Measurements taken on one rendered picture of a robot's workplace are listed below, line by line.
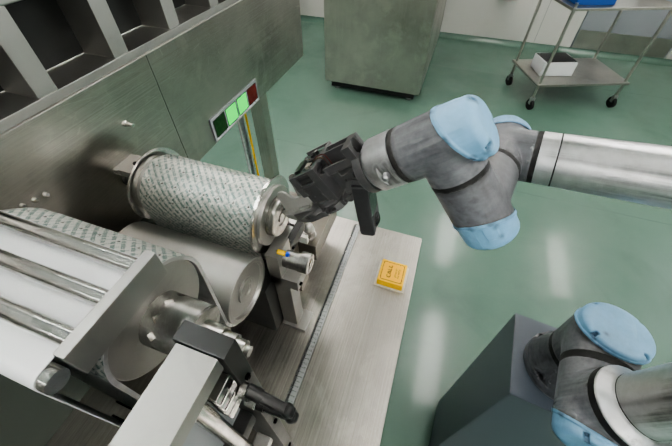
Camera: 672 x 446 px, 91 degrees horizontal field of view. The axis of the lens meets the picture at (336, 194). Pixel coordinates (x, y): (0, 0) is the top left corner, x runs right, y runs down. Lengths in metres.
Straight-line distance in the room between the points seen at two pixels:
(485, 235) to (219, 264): 0.41
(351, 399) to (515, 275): 1.59
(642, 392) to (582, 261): 1.89
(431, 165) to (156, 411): 0.34
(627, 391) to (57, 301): 0.71
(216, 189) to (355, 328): 0.49
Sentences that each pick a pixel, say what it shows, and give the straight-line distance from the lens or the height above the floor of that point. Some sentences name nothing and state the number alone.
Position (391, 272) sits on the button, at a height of 0.92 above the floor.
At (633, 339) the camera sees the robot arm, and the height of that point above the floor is 1.13.
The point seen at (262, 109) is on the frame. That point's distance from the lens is 1.55.
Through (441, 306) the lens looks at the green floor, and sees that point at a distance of 1.99.
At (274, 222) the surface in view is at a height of 1.27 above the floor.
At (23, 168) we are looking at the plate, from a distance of 0.69.
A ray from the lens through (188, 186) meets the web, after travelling 0.65.
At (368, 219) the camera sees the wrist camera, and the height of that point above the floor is 1.32.
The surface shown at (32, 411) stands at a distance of 0.92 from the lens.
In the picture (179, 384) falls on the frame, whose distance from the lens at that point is 0.31.
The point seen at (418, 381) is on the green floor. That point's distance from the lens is 1.82.
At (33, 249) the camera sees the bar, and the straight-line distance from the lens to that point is 0.46.
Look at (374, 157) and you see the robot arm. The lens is 0.42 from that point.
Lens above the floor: 1.72
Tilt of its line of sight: 46 degrees down
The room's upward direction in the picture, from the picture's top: straight up
